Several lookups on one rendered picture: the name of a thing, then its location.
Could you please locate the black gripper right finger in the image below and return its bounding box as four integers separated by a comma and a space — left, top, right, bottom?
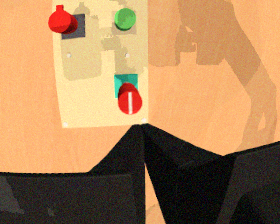
141, 124, 280, 224

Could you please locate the cream rectangular board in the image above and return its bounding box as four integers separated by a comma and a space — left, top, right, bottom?
48, 0, 149, 128

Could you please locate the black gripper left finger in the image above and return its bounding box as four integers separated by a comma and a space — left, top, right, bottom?
0, 124, 147, 224

